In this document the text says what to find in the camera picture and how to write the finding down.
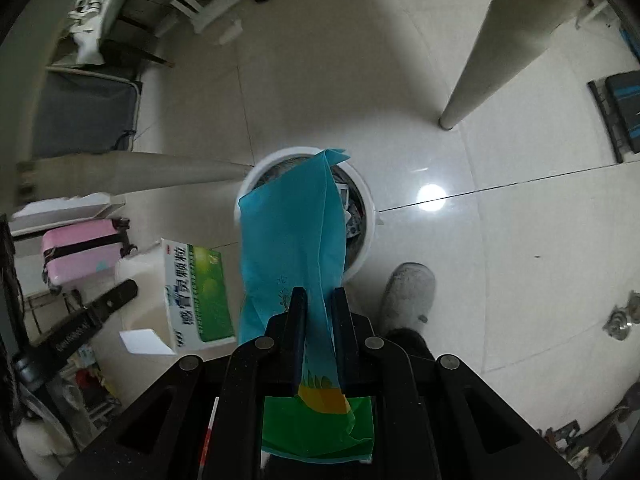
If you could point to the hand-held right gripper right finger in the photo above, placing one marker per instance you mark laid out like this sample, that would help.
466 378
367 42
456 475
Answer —
342 330

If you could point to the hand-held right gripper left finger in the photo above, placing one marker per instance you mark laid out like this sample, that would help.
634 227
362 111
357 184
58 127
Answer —
299 330

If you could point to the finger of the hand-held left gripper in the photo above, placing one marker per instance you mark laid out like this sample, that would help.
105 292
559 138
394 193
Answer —
112 302

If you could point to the green and white medicine box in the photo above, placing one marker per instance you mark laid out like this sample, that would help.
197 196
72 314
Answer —
197 300

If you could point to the white trash bin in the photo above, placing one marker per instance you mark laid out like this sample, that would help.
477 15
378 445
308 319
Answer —
366 245

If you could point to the teal and green plastic bag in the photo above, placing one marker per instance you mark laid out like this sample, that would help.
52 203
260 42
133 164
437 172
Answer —
290 230

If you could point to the person's left forearm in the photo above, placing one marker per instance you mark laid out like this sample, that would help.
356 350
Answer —
37 442

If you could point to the pink suitcase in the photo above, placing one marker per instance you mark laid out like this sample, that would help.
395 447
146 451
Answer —
75 255

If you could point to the grey fuzzy slipper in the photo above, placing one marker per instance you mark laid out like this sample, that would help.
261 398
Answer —
407 295

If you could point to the grey open suitcase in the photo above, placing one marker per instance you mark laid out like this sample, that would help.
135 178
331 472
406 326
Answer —
85 115

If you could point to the white tote bag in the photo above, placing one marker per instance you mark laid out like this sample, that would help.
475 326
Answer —
95 40

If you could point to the black blue-striped mat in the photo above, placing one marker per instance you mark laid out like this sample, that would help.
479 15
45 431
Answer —
622 115

